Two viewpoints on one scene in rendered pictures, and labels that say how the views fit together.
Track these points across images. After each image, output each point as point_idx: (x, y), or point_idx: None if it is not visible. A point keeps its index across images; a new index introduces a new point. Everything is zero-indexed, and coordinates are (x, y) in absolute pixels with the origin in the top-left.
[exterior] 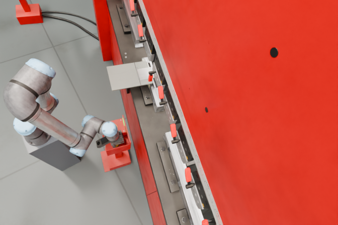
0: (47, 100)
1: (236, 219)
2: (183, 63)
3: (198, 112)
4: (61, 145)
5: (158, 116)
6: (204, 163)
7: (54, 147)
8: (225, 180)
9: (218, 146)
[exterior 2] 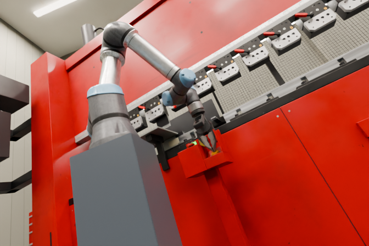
0: None
1: (247, 15)
2: (180, 49)
3: (202, 39)
4: (163, 184)
5: None
6: (228, 38)
7: (157, 175)
8: (230, 21)
9: (216, 25)
